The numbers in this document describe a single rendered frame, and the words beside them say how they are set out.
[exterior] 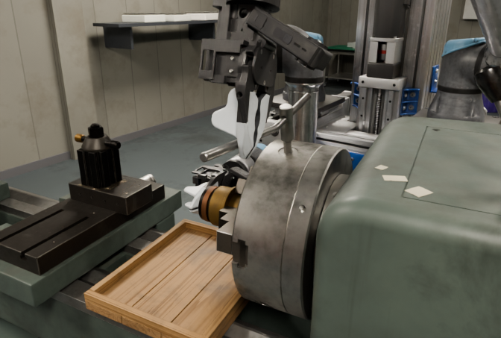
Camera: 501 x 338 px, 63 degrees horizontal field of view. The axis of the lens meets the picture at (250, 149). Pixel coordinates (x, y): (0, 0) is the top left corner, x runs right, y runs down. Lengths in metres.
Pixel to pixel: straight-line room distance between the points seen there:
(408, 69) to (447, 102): 0.26
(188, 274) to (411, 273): 0.60
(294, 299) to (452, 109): 0.77
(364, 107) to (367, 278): 0.97
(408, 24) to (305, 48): 0.99
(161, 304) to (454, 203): 0.63
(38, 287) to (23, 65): 3.37
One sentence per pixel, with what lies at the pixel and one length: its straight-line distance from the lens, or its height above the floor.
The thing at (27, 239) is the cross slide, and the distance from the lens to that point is 1.09.
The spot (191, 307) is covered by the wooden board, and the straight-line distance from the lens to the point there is 0.92.
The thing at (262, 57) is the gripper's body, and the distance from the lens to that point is 0.53.
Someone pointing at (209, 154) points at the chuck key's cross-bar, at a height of 1.31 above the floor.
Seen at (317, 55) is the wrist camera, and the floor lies 1.42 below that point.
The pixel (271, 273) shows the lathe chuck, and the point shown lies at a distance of 0.68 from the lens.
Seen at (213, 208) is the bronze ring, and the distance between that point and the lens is 0.83.
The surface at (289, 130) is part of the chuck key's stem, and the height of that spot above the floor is 1.28.
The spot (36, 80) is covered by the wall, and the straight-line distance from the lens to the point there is 4.32.
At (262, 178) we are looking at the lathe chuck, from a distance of 0.68.
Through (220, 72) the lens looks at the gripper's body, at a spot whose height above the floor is 1.39.
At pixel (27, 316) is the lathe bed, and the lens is 1.25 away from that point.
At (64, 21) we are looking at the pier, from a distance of 4.34.
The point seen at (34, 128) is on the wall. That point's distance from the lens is 4.36.
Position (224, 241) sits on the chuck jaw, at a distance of 0.72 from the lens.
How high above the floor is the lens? 1.47
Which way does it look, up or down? 19 degrees down
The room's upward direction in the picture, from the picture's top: straight up
